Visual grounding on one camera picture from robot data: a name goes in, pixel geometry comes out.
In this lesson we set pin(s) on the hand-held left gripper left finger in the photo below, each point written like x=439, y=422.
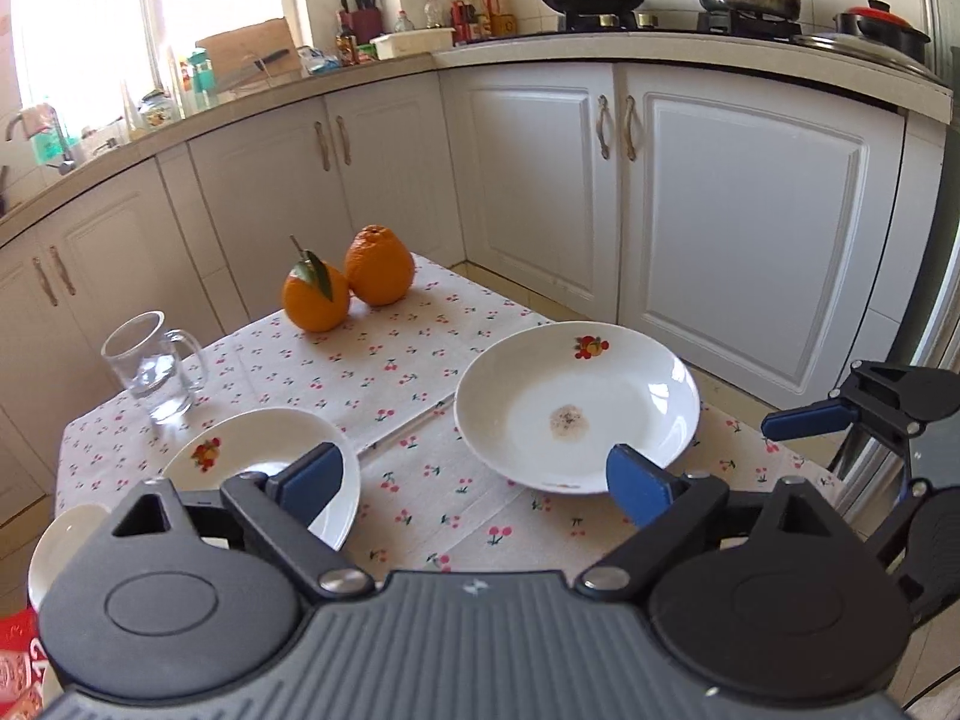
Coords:
x=315, y=481

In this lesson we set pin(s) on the wooden cutting board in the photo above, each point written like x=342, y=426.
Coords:
x=247, y=45

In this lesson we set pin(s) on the dark sauce bottle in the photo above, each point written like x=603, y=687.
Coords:
x=346, y=45

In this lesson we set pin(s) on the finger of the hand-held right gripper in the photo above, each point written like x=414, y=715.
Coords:
x=810, y=420
x=892, y=525

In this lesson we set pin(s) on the white kitchen cabinet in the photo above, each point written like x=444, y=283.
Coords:
x=735, y=240

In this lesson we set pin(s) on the black pot with red lid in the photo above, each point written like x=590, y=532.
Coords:
x=892, y=34

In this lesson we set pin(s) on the glass jar with lid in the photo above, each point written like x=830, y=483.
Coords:
x=160, y=111

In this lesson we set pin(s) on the white rectangular container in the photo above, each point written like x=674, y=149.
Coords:
x=412, y=43

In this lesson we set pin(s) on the metal sink faucet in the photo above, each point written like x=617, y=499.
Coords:
x=30, y=124

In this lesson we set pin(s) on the green dish soap bottle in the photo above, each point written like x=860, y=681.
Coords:
x=49, y=139

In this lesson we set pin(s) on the clear glass bottle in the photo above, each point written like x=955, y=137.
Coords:
x=433, y=13

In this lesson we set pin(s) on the cherry-print tablecloth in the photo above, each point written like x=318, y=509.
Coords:
x=420, y=360

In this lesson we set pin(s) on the bright kitchen window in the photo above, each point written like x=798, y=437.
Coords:
x=90, y=15

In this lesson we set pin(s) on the white pink-floral bowl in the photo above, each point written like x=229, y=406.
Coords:
x=64, y=547

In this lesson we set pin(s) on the clear glass mug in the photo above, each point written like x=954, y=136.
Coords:
x=150, y=382

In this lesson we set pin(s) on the small white fruit-print plate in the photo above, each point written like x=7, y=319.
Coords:
x=247, y=439

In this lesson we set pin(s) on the orange with green leaf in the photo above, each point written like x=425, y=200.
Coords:
x=311, y=307

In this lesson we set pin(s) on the black gas stove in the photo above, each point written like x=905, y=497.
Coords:
x=675, y=24

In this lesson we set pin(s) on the steel pan lid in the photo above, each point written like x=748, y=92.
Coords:
x=840, y=45

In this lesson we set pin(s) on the yellow cooking oil bottle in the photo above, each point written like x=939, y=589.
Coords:
x=501, y=11

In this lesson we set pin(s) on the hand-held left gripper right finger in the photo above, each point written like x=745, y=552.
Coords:
x=637, y=487

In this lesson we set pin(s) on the dark red knife block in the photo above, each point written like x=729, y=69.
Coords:
x=367, y=26

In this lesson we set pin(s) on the large white fruit-print plate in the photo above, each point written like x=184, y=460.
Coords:
x=540, y=382

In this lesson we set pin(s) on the red label sauce bottle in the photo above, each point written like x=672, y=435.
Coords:
x=459, y=19

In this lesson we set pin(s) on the green plastic bottle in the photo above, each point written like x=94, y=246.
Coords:
x=202, y=82

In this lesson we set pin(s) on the crumpled plastic bag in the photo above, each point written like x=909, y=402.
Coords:
x=322, y=61

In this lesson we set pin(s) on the leafless orange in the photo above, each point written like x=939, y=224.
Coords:
x=379, y=270

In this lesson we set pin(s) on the grey refrigerator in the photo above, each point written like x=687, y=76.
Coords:
x=946, y=240

